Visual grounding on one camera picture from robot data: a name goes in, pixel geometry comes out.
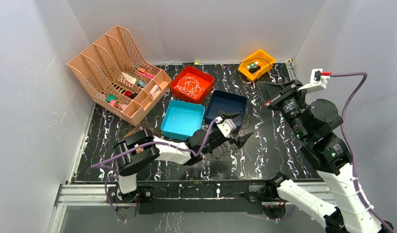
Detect green white tube in bin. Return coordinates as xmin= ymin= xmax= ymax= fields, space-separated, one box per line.
xmin=246 ymin=61 xmax=259 ymax=69

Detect red square tray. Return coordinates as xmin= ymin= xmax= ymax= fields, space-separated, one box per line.
xmin=170 ymin=66 xmax=215 ymax=104

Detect navy blue square tray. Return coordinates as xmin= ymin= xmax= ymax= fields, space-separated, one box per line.
xmin=205 ymin=90 xmax=248 ymax=129

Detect white box in organizer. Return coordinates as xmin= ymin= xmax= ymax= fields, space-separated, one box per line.
xmin=122 ymin=72 xmax=139 ymax=85

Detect pink marker in organizer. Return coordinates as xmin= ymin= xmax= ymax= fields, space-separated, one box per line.
xmin=136 ymin=66 xmax=154 ymax=79

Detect white thin cable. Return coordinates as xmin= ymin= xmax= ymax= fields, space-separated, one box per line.
xmin=175 ymin=75 xmax=206 ymax=100

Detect brown thin cable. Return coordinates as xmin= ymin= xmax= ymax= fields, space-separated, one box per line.
xmin=201 ymin=141 xmax=238 ymax=162

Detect three days to see book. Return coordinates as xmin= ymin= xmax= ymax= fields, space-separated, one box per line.
xmin=124 ymin=120 xmax=163 ymax=138

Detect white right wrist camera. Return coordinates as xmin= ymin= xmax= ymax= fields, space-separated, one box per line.
xmin=298 ymin=68 xmax=332 ymax=93

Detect peach plastic file organizer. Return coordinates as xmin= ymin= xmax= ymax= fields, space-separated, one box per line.
xmin=67 ymin=25 xmax=172 ymax=126

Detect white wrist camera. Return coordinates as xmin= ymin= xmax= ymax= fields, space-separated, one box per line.
xmin=298 ymin=68 xmax=332 ymax=93
xmin=216 ymin=119 xmax=237 ymax=138

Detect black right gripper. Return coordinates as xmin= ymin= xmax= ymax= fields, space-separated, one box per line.
xmin=255 ymin=78 xmax=307 ymax=140

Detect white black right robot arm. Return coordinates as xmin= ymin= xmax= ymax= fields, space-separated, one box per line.
xmin=241 ymin=80 xmax=394 ymax=233

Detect cyan square tray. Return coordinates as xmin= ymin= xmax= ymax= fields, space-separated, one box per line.
xmin=161 ymin=100 xmax=206 ymax=141

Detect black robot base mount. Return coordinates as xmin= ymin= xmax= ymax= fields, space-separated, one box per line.
xmin=106 ymin=180 xmax=293 ymax=221

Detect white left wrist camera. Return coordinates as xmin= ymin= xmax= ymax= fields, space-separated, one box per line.
xmin=216 ymin=119 xmax=237 ymax=138

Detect aluminium frame rail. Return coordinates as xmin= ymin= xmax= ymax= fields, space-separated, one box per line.
xmin=55 ymin=183 xmax=342 ymax=206

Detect green pink tape rolls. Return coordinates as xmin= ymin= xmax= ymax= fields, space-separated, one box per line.
xmin=105 ymin=94 xmax=128 ymax=111

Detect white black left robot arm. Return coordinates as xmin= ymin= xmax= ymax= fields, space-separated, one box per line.
xmin=113 ymin=111 xmax=252 ymax=202

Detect red ball in organizer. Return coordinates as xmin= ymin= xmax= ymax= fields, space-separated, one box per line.
xmin=124 ymin=91 xmax=133 ymax=99

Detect yellow plastic bin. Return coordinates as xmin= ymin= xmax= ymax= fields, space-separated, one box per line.
xmin=238 ymin=49 xmax=276 ymax=81

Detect black tube in bin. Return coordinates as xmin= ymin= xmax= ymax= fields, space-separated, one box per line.
xmin=248 ymin=66 xmax=260 ymax=73

